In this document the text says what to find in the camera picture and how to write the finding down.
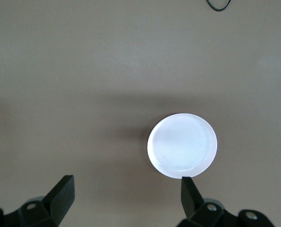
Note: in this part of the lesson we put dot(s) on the pale pink round plate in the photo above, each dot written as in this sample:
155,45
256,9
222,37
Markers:
182,146

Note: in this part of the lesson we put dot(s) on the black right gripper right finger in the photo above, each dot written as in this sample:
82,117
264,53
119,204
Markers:
194,208

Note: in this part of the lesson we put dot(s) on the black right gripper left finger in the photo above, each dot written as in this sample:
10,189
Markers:
50,208

